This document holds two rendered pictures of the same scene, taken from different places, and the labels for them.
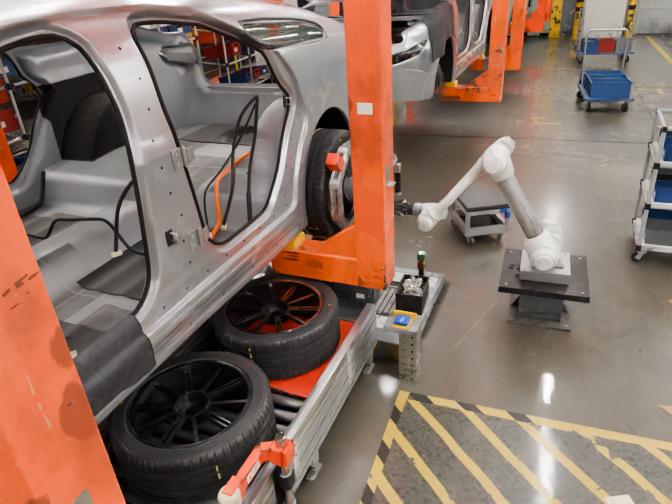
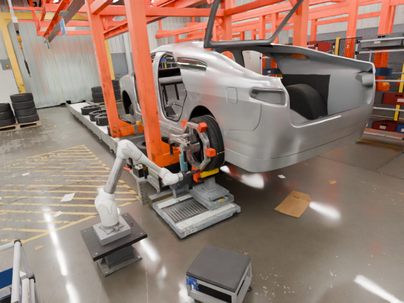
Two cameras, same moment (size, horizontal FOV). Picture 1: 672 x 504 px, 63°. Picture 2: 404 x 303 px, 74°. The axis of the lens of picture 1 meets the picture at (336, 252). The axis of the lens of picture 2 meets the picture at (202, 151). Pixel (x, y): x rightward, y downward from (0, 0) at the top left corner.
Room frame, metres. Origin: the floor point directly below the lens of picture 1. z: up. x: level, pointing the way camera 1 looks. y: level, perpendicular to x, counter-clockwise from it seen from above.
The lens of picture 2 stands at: (4.86, -2.56, 1.84)
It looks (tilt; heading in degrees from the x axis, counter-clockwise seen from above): 20 degrees down; 124
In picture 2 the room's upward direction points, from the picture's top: 4 degrees counter-clockwise
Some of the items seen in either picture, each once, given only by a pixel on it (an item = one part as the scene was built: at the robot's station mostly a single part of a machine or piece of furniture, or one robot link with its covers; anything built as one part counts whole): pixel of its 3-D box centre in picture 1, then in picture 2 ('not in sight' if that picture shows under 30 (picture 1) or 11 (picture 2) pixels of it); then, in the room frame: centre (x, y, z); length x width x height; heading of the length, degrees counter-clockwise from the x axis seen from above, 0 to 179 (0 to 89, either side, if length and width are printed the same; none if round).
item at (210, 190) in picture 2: not in sight; (210, 181); (3.18, 0.03, 0.32); 0.40 x 0.30 x 0.28; 155
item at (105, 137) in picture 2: not in sight; (124, 137); (-0.03, 1.42, 0.20); 1.00 x 0.86 x 0.39; 155
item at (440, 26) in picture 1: (435, 30); not in sight; (5.97, -1.18, 1.36); 0.71 x 0.30 x 0.51; 155
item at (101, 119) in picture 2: not in sight; (107, 119); (-1.42, 2.10, 0.39); 0.66 x 0.66 x 0.24
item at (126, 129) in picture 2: not in sight; (132, 124); (0.90, 0.90, 0.69); 0.52 x 0.17 x 0.35; 65
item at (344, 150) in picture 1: (352, 185); (195, 145); (3.11, -0.13, 0.85); 0.54 x 0.07 x 0.54; 155
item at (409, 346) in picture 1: (409, 345); (142, 189); (2.33, -0.36, 0.21); 0.10 x 0.10 x 0.42; 65
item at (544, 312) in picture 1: (541, 291); (115, 244); (2.86, -1.27, 0.15); 0.50 x 0.50 x 0.30; 68
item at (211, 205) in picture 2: not in sight; (210, 195); (3.18, 0.02, 0.13); 0.50 x 0.36 x 0.10; 155
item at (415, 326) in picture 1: (411, 307); (140, 175); (2.36, -0.37, 0.44); 0.43 x 0.17 x 0.03; 155
